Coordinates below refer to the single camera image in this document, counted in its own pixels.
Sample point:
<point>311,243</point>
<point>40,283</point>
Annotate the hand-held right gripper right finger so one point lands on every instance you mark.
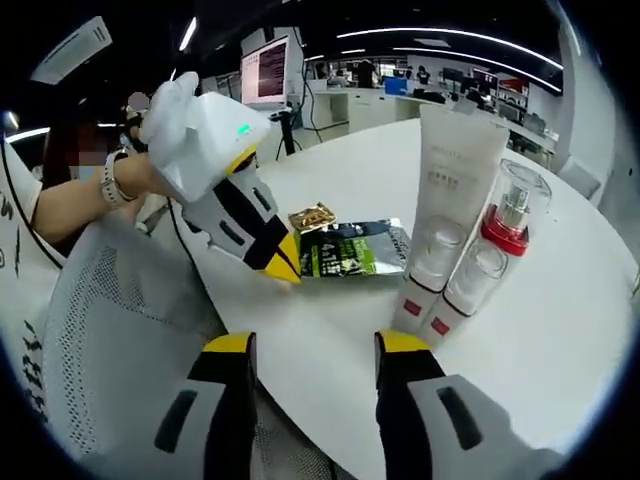
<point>425,430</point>

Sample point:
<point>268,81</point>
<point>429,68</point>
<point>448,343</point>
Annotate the lit computer monitor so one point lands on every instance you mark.
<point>265,72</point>

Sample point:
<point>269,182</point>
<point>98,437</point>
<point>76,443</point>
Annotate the white mesh office chair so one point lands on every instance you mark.
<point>125,310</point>

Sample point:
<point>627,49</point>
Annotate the blue box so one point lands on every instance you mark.
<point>395,86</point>

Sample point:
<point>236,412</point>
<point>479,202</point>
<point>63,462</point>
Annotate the tall red-collared skincare bottle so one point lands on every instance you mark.
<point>520,200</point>

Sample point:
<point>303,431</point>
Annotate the small white skincare bottle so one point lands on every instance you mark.
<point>425,295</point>
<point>460,310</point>

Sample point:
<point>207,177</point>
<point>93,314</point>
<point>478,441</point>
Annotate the white wristwatch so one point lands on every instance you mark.
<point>110,187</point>

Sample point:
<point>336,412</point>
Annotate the ceiling air conditioner unit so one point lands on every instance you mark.
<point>72,47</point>

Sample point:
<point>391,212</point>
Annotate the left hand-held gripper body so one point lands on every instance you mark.
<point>200,135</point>

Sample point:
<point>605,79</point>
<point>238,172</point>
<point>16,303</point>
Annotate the person's left hand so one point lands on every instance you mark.
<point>137,175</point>

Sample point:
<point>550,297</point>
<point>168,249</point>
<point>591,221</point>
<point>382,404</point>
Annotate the long white counter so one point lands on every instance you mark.
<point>365,107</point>

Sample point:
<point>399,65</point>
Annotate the person in white shirt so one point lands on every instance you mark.
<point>20,260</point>

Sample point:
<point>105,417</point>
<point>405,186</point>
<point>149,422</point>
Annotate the white skincare tube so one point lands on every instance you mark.
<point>455,165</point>

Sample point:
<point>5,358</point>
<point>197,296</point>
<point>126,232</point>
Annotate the gold foil skincare sachet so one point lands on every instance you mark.
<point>312,217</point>

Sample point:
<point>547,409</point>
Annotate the green black skincare sachet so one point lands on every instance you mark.
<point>350,250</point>

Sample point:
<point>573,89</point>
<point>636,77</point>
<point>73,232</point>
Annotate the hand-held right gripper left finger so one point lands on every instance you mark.
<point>200,430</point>

